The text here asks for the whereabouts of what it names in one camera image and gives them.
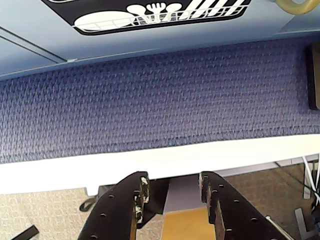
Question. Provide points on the blue woven mat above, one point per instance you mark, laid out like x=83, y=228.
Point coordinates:
x=150, y=100

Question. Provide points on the ochre wooden board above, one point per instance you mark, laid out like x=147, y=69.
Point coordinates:
x=186, y=225

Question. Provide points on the grey metal bracket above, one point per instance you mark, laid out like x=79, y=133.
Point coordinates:
x=301, y=221

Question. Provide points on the dark brown box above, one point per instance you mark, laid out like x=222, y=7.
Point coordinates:
x=314, y=75

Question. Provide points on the black flat bar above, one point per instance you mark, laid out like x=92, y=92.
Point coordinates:
x=27, y=233

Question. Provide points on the blue wooden toy kitchen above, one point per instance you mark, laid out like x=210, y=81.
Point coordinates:
x=37, y=25

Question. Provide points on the black dish rack decal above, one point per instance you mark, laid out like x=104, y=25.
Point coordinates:
x=105, y=7

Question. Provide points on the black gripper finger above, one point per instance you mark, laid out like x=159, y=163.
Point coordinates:
x=117, y=210
x=235, y=212

